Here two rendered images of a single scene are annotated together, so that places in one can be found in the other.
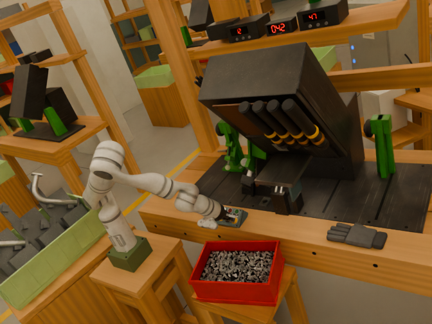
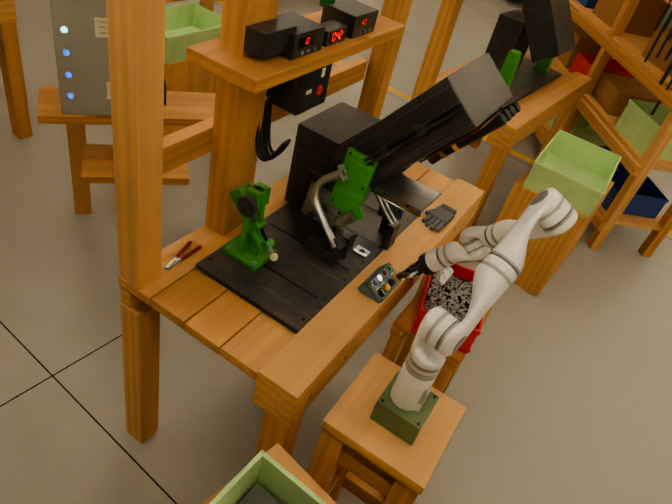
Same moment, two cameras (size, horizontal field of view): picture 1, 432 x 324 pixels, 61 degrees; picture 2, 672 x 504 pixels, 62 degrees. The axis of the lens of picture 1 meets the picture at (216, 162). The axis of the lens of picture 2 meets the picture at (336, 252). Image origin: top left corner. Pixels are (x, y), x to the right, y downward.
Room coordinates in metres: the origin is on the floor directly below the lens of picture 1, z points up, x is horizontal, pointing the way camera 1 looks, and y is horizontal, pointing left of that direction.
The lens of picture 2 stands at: (1.98, 1.35, 2.18)
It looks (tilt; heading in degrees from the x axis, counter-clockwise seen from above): 39 degrees down; 251
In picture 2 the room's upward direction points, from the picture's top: 15 degrees clockwise
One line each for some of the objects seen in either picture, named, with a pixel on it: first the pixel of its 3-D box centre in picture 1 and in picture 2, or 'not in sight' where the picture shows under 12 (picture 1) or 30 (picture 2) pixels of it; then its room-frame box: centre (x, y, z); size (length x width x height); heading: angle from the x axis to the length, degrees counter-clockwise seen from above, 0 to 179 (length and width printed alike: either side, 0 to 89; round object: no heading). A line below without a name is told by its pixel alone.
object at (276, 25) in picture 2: (224, 29); (270, 37); (1.77, -0.25, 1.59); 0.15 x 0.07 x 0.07; 48
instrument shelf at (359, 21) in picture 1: (288, 32); (311, 40); (1.61, -0.49, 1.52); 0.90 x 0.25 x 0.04; 48
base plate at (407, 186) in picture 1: (295, 184); (336, 225); (1.41, -0.31, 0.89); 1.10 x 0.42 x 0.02; 48
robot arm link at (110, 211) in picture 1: (103, 202); (434, 339); (1.36, 0.50, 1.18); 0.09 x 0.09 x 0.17; 37
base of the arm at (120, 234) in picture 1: (119, 230); (415, 378); (1.36, 0.50, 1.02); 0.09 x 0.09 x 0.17; 58
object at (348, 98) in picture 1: (321, 136); (331, 160); (1.44, -0.49, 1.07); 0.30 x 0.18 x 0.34; 48
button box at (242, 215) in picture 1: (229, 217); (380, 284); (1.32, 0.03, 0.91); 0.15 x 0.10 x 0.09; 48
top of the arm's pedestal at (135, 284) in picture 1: (136, 260); (396, 417); (1.36, 0.50, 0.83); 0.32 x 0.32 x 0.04; 49
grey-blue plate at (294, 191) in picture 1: (296, 194); (388, 218); (1.24, -0.27, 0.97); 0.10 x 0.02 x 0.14; 138
